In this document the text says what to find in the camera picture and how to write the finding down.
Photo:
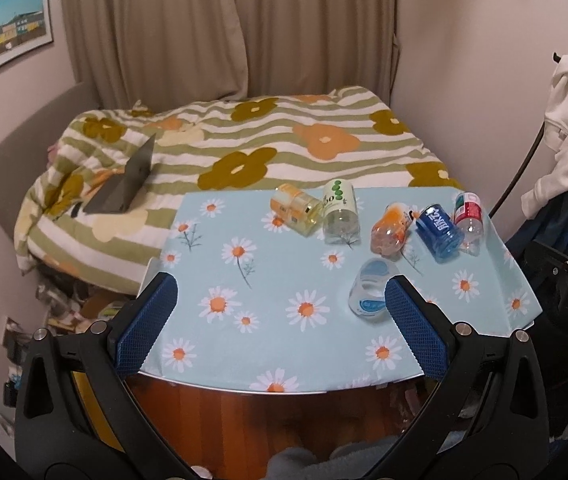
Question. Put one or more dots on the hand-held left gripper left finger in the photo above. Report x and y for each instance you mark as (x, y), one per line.
(148, 322)

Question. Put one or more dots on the clear cup dark blue label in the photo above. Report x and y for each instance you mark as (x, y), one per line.
(436, 230)

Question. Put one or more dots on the black curved pole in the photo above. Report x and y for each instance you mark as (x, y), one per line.
(529, 160)

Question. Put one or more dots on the floor clutter pile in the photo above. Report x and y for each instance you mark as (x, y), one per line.
(69, 310)

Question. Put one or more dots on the clear cup light blue label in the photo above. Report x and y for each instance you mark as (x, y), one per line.
(369, 285)

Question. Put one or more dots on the beige curtain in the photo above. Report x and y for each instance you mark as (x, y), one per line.
(314, 25)
(149, 30)

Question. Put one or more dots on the light blue daisy tablecloth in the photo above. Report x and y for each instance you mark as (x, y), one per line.
(264, 270)

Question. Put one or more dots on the grey bed headboard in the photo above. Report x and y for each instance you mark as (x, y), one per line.
(19, 160)

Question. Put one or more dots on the clear cup green dotted label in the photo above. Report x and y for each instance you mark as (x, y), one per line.
(340, 210)

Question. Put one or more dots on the grey fuzzy slipper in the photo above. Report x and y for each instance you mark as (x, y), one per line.
(289, 464)
(361, 452)

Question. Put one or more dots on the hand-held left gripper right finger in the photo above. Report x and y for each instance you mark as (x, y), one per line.
(414, 327)

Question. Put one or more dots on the striped flower blanket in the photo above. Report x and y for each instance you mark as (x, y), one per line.
(284, 135)

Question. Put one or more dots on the clear cup yellow label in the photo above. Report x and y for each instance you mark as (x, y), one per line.
(296, 207)

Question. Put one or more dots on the dark blue hanging cloth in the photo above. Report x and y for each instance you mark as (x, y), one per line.
(544, 220)

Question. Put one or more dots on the clear cup red green label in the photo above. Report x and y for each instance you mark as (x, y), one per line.
(468, 215)

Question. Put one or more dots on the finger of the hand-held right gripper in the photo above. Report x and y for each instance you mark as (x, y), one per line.
(556, 260)

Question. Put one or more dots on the dark grey laptop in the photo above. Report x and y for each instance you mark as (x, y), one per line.
(124, 185)

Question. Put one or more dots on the clear cup orange label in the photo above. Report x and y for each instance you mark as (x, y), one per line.
(391, 230)

